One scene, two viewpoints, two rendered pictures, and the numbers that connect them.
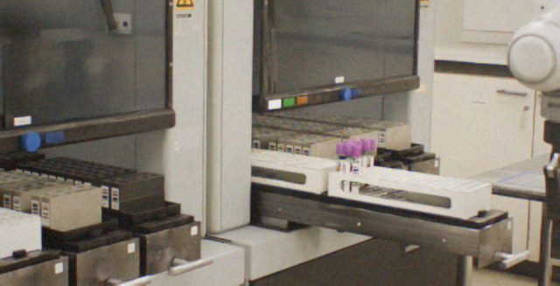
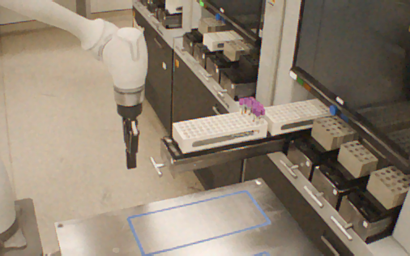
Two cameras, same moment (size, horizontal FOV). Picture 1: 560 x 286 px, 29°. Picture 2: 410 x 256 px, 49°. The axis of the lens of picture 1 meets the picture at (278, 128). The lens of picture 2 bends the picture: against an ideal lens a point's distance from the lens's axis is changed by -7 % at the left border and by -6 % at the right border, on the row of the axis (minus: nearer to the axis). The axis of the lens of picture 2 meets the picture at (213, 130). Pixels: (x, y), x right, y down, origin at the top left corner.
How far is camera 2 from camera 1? 2.94 m
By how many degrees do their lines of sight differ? 108
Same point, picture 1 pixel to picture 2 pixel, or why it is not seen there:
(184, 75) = (267, 31)
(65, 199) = (227, 44)
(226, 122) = (280, 66)
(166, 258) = (224, 86)
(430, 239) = not seen: hidden behind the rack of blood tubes
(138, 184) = (244, 60)
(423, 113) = not seen: outside the picture
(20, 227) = (207, 40)
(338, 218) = not seen: hidden behind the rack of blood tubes
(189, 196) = (263, 85)
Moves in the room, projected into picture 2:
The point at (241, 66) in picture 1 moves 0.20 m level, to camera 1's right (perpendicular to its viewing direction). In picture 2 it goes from (291, 45) to (268, 64)
